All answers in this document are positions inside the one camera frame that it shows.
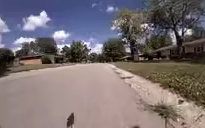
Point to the grass verge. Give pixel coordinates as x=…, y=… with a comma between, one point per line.
x=27, y=67

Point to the grass lawn with leaves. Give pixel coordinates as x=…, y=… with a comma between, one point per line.
x=176, y=76

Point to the robot's own part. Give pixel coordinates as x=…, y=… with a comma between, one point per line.
x=135, y=127
x=70, y=120

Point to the grey asphalt road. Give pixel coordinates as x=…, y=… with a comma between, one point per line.
x=73, y=93

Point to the dark bush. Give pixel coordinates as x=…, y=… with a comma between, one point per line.
x=1, y=59

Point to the round dark green tree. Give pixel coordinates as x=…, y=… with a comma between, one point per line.
x=113, y=50

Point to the low house with dark roof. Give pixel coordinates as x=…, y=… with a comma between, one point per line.
x=30, y=60

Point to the grass tuft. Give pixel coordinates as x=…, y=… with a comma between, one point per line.
x=163, y=110

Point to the pale concrete kerb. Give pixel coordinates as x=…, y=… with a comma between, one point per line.
x=150, y=92

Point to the large dark tree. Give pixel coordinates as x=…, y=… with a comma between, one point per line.
x=178, y=20

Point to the pale leafy tree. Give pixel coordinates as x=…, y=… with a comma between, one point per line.
x=131, y=28

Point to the broad dark tree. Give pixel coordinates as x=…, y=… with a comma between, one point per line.
x=45, y=45

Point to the low brick house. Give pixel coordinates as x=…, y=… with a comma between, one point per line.
x=196, y=46

